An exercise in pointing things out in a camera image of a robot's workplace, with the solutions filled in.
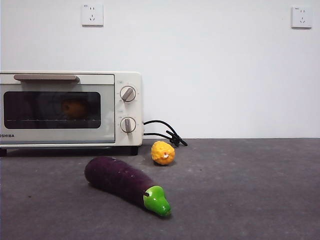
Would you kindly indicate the purple toy eggplant green stem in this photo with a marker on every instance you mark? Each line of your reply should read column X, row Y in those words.
column 116, row 177

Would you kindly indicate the oven knob upright pointer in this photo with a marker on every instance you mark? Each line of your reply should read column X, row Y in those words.
column 127, row 124

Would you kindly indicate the yellow bumpy toy fruit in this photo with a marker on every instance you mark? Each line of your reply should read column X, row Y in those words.
column 162, row 152

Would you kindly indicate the white wall socket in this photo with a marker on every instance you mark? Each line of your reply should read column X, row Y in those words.
column 301, row 17
column 92, row 15

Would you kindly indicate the oven knob slanted pointer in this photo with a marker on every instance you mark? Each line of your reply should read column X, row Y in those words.
column 127, row 94

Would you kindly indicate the cream Toshiba toaster oven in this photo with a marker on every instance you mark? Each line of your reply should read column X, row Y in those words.
column 129, row 110

